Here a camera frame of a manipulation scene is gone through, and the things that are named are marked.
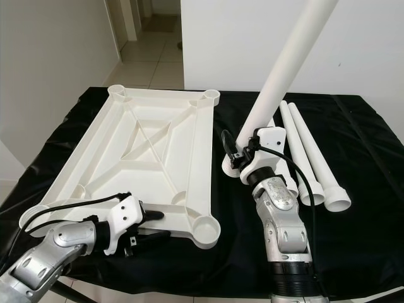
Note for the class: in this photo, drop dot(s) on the white plastic children table top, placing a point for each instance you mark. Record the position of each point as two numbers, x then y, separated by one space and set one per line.
145 145

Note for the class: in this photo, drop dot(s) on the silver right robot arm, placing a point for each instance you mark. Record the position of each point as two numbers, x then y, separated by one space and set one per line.
281 208

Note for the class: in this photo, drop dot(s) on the small dark floor object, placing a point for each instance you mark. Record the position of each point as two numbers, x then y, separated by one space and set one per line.
178 44

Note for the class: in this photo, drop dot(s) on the brown door mat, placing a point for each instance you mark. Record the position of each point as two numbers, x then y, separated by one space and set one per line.
161 24

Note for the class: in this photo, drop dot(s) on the black table cloth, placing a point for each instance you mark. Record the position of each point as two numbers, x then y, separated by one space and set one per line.
366 252

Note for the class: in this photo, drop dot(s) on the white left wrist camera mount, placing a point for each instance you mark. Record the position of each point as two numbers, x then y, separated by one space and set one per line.
129 214

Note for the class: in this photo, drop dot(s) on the white door frame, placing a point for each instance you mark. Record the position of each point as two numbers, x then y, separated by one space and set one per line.
118 19

